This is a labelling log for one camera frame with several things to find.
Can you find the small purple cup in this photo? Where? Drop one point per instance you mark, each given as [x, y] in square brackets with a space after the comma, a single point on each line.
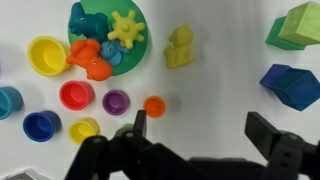
[115, 102]

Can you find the small orange cup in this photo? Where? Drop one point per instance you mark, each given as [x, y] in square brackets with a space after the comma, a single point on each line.
[154, 106]

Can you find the small yellow cup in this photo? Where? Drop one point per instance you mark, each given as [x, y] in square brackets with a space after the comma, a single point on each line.
[83, 130]

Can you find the yellow animal toy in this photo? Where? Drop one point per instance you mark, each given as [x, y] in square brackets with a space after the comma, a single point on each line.
[179, 46]

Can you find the red cup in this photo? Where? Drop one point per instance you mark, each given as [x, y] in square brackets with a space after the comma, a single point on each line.
[76, 95]

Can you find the yellow spiky star toy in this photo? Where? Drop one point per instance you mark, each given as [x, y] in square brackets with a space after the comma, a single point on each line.
[126, 28]

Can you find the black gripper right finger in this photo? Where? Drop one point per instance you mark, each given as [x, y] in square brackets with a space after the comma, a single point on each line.
[263, 130]

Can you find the small green cup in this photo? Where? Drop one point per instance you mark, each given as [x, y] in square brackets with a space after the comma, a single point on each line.
[125, 128]

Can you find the dark teal animal toy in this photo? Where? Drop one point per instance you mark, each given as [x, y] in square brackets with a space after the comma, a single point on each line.
[86, 25]

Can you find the blue cup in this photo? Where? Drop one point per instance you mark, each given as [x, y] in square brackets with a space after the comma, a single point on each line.
[40, 125]

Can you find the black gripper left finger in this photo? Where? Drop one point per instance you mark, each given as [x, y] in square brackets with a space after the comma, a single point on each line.
[140, 121]

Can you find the royal blue cube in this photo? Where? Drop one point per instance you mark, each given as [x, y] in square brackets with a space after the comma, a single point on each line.
[271, 76]

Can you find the green bowl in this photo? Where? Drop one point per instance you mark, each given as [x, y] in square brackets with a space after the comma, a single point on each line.
[133, 57]

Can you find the light blue animal toy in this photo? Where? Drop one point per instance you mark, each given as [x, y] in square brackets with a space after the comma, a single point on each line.
[112, 52]

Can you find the large yellow cup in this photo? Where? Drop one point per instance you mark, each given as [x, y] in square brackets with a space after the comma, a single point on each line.
[48, 56]

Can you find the dark green cube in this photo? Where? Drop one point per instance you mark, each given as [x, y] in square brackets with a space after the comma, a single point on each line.
[276, 36]

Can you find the teal blue cube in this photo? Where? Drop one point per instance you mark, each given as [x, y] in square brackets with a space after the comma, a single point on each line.
[296, 88]

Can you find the teal cup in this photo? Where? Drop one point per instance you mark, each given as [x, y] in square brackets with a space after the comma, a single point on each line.
[8, 101]

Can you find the light green cube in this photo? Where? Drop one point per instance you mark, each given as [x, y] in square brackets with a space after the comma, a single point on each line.
[303, 23]

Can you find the orange animal toy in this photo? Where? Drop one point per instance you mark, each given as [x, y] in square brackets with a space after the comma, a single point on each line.
[90, 60]

